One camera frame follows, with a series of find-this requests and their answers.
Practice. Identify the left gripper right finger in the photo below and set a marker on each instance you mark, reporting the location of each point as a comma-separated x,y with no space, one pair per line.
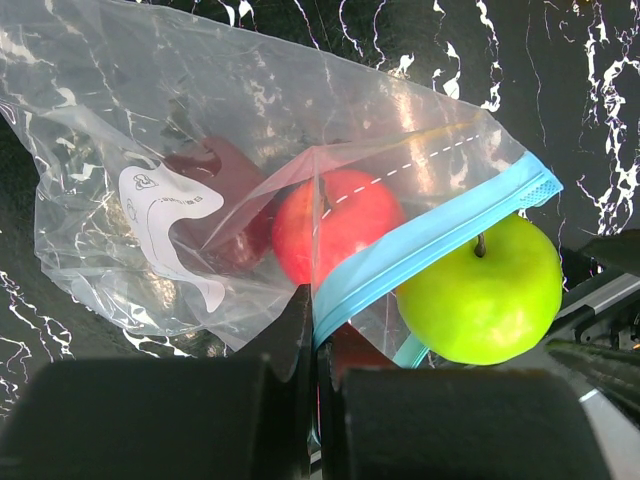
331,367

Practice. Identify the dark red apple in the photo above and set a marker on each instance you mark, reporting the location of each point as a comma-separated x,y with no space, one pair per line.
236,237

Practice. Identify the clear blue-zip bag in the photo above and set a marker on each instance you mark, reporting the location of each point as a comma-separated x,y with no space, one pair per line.
100,92

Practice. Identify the green apple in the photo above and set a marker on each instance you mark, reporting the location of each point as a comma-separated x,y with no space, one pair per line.
488,301

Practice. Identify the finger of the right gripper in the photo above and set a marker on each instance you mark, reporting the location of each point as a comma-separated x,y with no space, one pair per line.
612,371

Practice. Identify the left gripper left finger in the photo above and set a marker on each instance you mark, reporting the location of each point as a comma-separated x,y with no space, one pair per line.
283,406

